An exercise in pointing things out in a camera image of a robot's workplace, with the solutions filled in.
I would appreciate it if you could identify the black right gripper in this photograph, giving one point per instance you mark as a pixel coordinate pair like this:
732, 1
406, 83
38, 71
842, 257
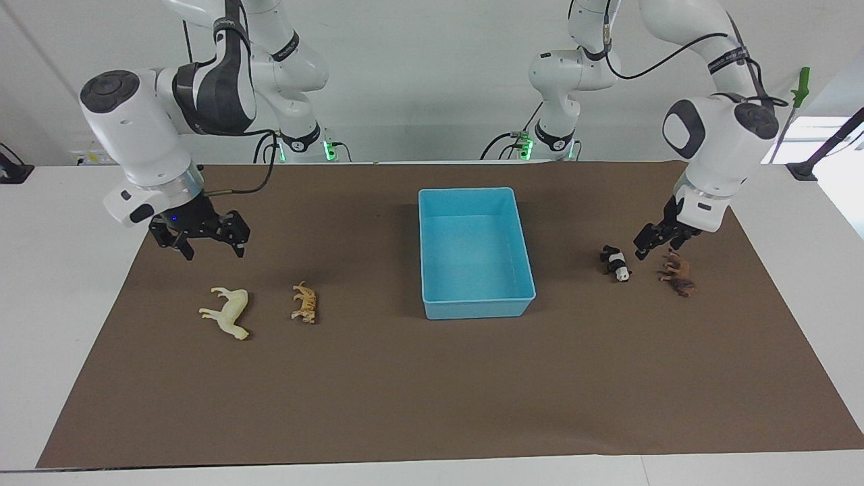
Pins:
202, 223

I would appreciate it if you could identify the brown paper table mat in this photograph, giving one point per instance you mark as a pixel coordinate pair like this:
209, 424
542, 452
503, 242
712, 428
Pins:
405, 391

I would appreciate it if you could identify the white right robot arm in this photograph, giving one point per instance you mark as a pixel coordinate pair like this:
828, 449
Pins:
138, 128

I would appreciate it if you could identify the black clamp stand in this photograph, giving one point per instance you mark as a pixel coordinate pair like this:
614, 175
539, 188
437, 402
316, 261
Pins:
827, 145

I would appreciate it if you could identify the orange striped tiger toy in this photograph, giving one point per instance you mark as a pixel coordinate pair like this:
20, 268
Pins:
305, 302

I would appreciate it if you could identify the brown lion toy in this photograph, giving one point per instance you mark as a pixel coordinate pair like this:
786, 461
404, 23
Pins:
678, 275

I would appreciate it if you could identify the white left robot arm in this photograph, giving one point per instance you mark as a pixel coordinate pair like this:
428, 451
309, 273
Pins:
715, 135

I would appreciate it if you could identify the black desk mount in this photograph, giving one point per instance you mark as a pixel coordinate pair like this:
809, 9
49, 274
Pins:
13, 172

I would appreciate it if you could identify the cream horse toy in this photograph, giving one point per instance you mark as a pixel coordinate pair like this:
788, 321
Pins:
233, 309

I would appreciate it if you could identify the light blue plastic storage box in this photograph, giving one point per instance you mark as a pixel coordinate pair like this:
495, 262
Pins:
472, 263

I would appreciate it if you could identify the black and white panda toy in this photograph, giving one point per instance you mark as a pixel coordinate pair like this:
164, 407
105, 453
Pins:
614, 260

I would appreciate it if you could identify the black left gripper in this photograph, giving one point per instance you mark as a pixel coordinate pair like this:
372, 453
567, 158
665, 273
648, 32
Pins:
668, 229

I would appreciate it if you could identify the white wall socket box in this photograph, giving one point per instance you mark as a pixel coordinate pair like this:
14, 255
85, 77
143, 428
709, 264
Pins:
88, 156

